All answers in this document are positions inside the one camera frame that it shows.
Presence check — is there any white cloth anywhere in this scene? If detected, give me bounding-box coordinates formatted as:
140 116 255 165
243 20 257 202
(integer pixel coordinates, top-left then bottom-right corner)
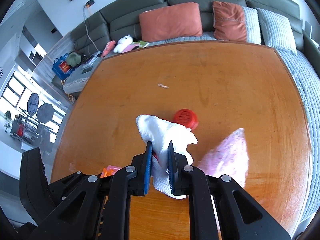
136 115 197 200

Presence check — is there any red round lid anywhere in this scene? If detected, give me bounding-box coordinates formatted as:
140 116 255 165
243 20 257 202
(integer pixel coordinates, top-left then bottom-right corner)
173 109 199 130

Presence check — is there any small table with red item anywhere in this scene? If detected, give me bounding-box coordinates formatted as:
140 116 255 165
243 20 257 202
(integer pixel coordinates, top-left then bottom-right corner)
10 114 39 146

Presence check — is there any grey open umbrella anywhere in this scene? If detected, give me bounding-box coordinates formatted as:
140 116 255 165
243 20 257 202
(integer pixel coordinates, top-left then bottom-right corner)
36 103 55 124

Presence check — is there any blue open umbrella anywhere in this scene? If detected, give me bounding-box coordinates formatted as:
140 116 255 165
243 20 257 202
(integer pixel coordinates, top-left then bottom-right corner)
27 93 39 116

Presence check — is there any pink book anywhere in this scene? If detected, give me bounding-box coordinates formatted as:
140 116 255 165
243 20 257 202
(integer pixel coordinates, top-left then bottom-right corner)
121 41 150 53

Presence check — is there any white plush toy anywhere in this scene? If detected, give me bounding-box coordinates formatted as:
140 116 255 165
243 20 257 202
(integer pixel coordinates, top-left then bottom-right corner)
113 35 133 53

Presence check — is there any pink plush toy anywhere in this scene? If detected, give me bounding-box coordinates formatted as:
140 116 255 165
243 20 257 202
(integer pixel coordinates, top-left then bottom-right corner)
101 41 116 58

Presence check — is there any green hat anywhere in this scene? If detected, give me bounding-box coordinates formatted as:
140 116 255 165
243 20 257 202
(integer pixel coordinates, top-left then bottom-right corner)
66 51 82 67

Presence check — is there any blue shopping bag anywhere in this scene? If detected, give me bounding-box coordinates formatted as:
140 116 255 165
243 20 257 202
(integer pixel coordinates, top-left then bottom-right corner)
52 53 75 80

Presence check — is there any large orange pillow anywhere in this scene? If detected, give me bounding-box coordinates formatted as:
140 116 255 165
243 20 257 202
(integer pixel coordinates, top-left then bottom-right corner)
139 2 203 42

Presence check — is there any dark green sofa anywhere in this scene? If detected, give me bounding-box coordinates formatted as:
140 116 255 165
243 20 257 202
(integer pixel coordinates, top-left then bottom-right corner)
51 0 320 91

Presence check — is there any grey quilted sofa cover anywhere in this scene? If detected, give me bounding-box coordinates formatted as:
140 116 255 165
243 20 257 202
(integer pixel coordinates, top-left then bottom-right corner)
62 31 320 223

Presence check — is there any grey quilted pillow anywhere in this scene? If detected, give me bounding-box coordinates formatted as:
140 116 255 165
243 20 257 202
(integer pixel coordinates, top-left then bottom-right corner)
243 7 297 55

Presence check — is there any yellow cable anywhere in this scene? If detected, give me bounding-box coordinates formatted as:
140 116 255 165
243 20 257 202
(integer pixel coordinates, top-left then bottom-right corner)
61 78 75 103

